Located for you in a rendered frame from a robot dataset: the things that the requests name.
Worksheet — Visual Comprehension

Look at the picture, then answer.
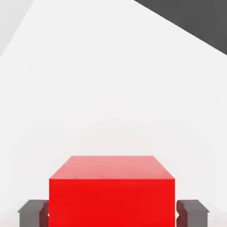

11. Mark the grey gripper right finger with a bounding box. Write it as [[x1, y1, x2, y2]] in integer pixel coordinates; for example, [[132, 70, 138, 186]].
[[176, 199, 210, 227]]

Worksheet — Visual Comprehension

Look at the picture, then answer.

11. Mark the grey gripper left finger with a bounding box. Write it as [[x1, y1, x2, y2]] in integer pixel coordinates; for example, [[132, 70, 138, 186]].
[[17, 199, 50, 227]]

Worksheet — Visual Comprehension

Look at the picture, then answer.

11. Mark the small red cube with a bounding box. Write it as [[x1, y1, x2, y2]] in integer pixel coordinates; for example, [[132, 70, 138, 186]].
[[49, 155, 176, 227]]

